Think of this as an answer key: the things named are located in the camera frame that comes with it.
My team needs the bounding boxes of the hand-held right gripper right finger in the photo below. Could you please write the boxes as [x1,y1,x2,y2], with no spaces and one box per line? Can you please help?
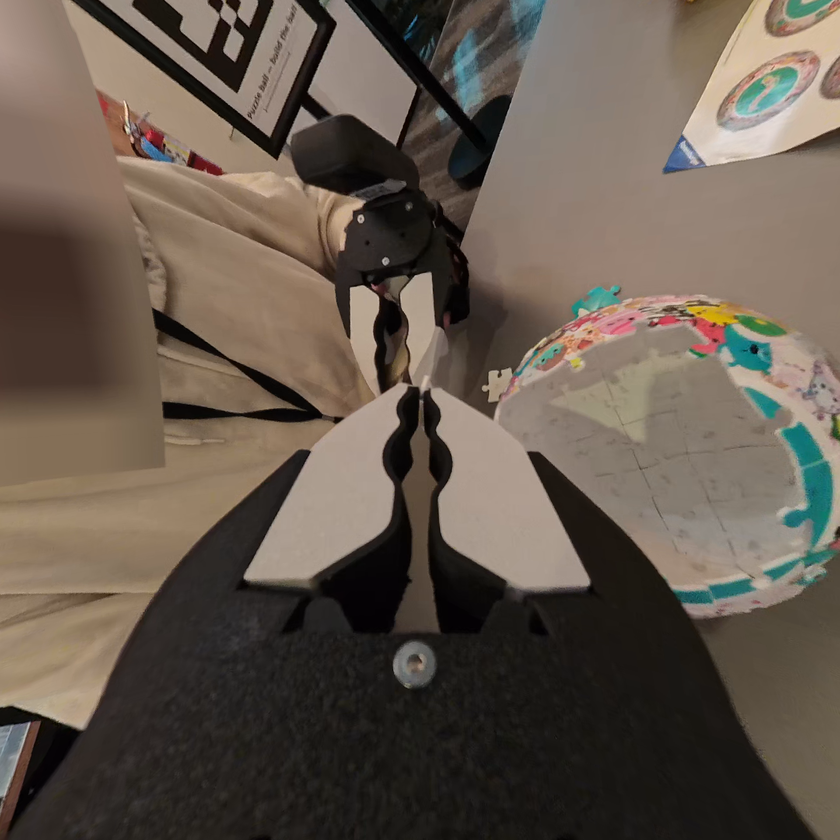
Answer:
[423,387,593,634]

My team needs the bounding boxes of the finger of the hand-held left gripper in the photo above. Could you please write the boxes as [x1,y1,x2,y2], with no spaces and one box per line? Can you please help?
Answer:
[397,271,452,387]
[348,285,395,395]

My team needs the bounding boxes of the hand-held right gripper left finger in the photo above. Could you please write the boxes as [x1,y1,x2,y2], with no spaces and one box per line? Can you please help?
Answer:
[243,385,421,634]

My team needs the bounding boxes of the colourful puzzle ball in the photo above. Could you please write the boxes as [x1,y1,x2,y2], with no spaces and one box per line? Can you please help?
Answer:
[492,294,840,619]

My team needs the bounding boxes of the teal and white puzzle piece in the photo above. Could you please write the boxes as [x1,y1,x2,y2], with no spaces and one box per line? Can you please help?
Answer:
[570,283,622,317]

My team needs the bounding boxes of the paper sheet with ball pictures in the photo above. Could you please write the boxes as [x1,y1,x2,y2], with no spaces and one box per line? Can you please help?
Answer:
[661,0,840,175]

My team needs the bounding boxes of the blue round chair base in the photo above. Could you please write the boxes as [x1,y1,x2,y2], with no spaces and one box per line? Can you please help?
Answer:
[448,94,514,189]

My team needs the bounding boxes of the person's beige sweatshirt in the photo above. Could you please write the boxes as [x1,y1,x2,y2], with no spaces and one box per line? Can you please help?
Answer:
[0,157,476,731]

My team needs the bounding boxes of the black framed sign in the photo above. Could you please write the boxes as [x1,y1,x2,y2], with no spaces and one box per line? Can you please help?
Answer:
[69,0,338,160]

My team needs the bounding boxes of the black lanyard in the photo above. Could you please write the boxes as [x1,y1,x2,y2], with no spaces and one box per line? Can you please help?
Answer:
[151,308,343,424]

